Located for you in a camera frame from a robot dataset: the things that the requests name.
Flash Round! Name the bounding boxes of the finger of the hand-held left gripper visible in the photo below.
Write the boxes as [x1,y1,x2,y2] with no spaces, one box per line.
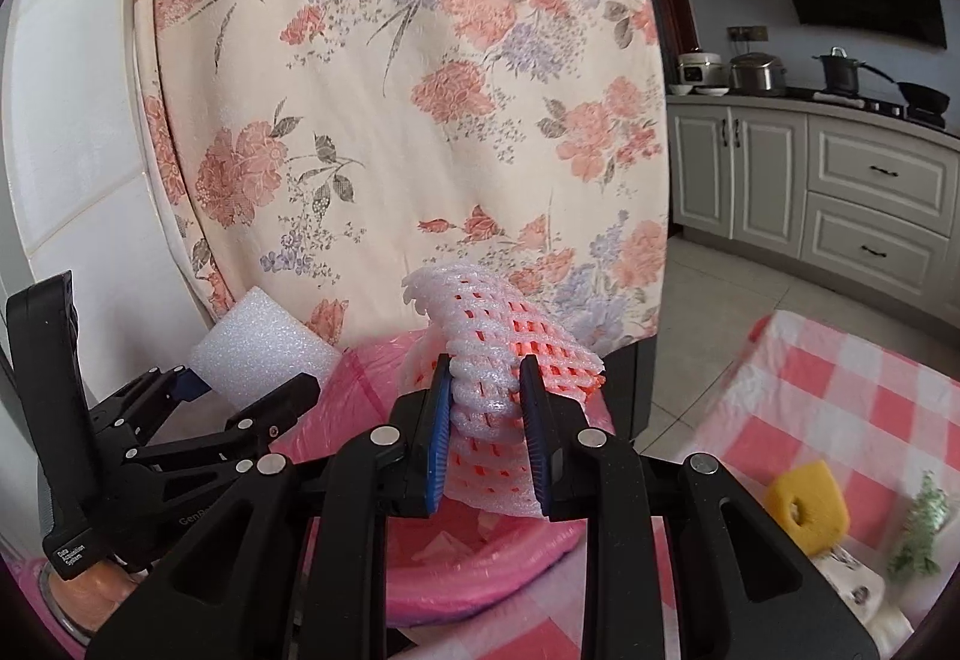
[88,364,212,458]
[127,373,323,481]

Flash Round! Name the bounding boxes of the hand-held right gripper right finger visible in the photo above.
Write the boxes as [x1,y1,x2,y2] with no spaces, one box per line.
[517,354,882,660]

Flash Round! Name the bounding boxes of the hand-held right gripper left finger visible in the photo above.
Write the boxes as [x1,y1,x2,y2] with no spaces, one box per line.
[86,354,455,660]

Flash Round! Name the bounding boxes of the white foam block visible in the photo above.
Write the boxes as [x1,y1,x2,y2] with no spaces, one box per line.
[187,285,342,413]

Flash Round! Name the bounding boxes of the white orange foam fruit net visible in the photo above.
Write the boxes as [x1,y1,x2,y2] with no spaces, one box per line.
[401,261,605,522]

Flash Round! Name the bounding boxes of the pink-lined trash bin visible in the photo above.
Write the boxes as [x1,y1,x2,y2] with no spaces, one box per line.
[270,330,616,631]

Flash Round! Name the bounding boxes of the white printed paper packet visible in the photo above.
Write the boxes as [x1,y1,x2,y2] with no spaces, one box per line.
[814,544,916,653]

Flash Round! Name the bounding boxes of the yellow sponge piece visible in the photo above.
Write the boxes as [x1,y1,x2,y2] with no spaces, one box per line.
[765,459,851,552]

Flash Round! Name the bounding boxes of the pink checked tablecloth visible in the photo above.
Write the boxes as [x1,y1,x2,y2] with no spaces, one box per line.
[285,311,960,660]

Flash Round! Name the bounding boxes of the floral curtain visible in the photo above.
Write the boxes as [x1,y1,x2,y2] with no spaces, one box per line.
[133,0,670,361]

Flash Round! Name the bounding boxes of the green plant sprig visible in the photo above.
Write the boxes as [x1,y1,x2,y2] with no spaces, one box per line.
[887,471,947,582]

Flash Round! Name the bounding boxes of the white rice cooker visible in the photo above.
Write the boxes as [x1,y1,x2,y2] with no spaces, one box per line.
[677,51,727,89]

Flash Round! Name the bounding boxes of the white lower kitchen cabinets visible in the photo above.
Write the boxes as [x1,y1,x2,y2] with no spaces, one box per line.
[666,94,960,301]

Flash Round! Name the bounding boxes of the silver pressure cooker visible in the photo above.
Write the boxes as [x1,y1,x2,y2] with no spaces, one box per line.
[729,52,788,97]

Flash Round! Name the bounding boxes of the black cooking pot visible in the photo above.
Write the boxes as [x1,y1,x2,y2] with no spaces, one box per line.
[814,46,897,98]

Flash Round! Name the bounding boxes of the black gas stove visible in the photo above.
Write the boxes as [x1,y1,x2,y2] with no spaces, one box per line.
[814,90,953,125]

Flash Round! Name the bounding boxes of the black frying pan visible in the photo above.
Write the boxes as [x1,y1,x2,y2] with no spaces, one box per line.
[896,81,957,113]

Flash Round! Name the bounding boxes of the dark red door frame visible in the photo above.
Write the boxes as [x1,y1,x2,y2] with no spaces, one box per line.
[649,0,687,98]

